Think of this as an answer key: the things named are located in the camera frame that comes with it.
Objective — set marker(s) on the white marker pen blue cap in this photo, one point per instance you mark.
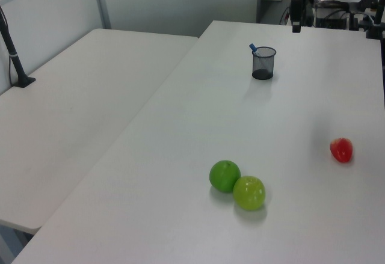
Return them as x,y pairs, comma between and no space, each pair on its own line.
253,48

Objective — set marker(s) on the light green apple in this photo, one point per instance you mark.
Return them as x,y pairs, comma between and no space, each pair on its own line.
249,193

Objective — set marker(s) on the black camera stand pole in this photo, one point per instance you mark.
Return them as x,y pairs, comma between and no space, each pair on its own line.
13,56

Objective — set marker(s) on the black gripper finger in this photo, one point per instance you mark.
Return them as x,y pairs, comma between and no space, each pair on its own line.
298,28
294,28

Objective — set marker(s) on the black electronic equipment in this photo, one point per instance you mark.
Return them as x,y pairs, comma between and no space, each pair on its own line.
334,17

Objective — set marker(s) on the black mesh pen holder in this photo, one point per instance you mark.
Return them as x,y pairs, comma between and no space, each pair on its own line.
263,65

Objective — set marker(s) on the black clamp camera stand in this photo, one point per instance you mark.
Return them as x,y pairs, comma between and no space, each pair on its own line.
376,23

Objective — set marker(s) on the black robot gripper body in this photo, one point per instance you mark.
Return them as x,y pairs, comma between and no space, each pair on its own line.
296,8

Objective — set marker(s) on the dark green apple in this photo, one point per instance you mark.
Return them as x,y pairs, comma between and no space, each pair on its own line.
222,175

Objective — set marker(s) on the red toy strawberry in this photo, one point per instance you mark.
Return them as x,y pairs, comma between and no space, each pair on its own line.
341,150

